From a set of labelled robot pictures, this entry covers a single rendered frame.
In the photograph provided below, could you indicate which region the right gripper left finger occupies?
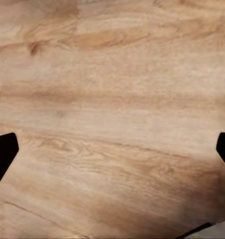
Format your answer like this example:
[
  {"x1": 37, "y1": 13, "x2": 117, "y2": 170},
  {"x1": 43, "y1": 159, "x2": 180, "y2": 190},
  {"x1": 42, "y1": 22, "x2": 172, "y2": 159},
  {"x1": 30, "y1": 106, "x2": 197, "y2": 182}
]
[{"x1": 0, "y1": 132, "x2": 19, "y2": 181}]

